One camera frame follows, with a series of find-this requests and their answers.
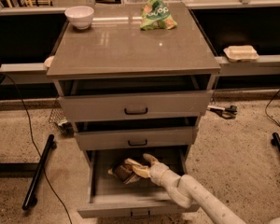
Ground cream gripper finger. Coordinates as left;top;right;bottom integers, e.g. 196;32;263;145
143;153;159;165
124;158;150;178

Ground brown chip bag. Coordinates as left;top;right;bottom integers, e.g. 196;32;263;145
107;159;143;185

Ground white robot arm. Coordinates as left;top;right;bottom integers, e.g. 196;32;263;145
124;153;246;224

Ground bottom grey drawer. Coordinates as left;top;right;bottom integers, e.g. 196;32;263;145
77;146;199;218

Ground grey drawer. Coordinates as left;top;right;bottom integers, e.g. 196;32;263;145
75;127;199;150
77;146;199;218
59;91;213;122

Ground middle grey drawer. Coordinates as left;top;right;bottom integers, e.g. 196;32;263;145
75;127;199;150

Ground top grey drawer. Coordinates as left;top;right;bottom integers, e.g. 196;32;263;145
59;91;213;122

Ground grey drawer cabinet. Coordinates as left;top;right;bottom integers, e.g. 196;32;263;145
46;2;221;161

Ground green chip bag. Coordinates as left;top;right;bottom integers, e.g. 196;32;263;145
140;0;177;31

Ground scissors on floor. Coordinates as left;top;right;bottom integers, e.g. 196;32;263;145
207;105;237;119

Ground white foam food container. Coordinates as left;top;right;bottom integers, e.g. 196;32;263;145
223;45;259;62

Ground white bowl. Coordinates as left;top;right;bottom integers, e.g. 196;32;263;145
64;6;94;30

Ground wire mesh basket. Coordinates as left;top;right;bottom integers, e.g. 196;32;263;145
49;108;73;135

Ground black right cable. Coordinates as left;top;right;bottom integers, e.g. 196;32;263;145
264;77;280;133

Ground black floor cable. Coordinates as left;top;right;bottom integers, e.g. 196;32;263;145
0;72;73;224

